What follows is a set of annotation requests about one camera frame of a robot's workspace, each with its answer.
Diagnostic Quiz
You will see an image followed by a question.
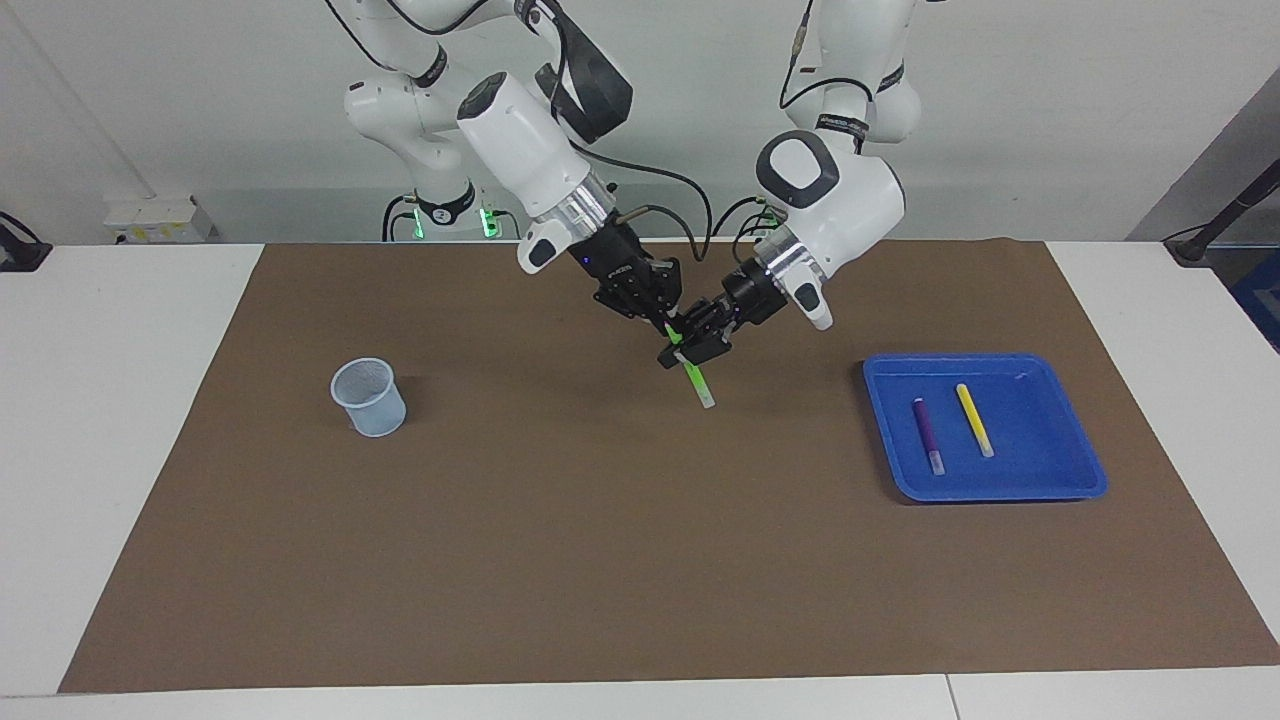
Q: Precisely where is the green pen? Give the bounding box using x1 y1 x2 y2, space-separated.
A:
665 320 717 410

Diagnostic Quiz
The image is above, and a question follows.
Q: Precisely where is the purple pen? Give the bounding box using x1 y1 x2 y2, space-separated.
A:
911 397 946 477

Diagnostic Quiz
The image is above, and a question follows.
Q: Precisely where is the yellow pen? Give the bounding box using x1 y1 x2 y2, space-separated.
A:
955 383 996 459

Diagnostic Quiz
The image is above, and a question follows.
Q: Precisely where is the blue plastic tray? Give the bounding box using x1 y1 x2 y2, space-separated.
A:
862 352 1109 503

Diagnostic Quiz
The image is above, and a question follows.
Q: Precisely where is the brown table mat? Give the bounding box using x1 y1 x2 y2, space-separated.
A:
58 238 1280 694

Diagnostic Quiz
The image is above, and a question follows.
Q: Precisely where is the light blue mesh cup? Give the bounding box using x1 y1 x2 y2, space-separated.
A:
330 357 408 438

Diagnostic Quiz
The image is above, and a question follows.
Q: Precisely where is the black stand pole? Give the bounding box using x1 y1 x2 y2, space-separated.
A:
1163 160 1280 266

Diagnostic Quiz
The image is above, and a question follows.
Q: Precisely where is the blue object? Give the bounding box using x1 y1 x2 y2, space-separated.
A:
1228 250 1280 353

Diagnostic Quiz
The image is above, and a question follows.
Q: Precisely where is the black table clamp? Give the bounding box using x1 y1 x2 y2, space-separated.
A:
0 212 53 273

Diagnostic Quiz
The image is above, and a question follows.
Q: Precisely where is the black left base cable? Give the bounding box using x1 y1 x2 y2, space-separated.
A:
735 195 791 266

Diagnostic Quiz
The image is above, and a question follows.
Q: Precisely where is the black base cable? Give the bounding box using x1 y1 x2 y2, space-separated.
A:
383 195 521 241
735 195 791 266

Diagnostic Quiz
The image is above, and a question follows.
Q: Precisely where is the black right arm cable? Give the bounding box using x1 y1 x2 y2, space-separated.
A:
595 145 714 263

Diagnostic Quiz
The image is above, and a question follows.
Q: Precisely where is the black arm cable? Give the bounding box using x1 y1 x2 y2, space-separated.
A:
595 145 714 263
780 0 871 111

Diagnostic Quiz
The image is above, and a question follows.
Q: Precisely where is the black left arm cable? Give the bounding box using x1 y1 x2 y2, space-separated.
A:
780 0 871 111

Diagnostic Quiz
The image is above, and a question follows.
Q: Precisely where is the black right base cable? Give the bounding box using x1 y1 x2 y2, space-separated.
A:
383 195 521 241

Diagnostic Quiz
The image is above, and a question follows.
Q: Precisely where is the white wall socket box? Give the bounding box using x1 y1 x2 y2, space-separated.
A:
105 197 216 244

